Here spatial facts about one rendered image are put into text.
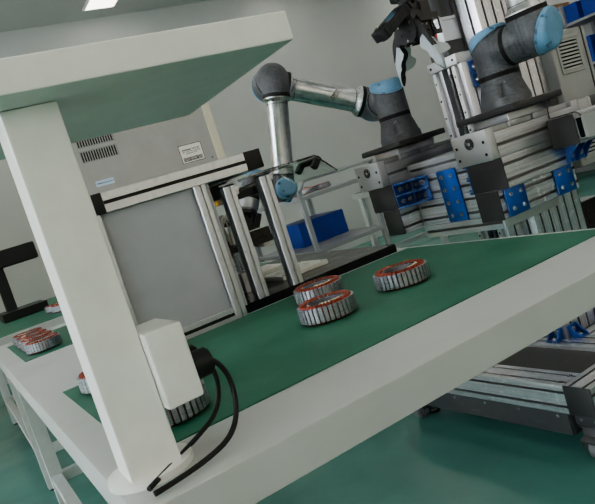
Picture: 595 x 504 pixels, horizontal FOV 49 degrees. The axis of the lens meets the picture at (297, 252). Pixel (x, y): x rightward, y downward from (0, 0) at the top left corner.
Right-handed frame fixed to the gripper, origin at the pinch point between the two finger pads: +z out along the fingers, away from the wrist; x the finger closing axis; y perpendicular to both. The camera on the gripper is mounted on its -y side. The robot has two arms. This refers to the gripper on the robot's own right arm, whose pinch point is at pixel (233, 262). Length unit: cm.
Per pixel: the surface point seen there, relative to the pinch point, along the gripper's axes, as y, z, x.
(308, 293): -21, 15, -96
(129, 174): -56, -7, -63
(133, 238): -55, 9, -76
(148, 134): -53, -18, -63
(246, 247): -28, 5, -75
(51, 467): -38, 87, 59
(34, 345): -61, 38, -2
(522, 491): 63, 57, -84
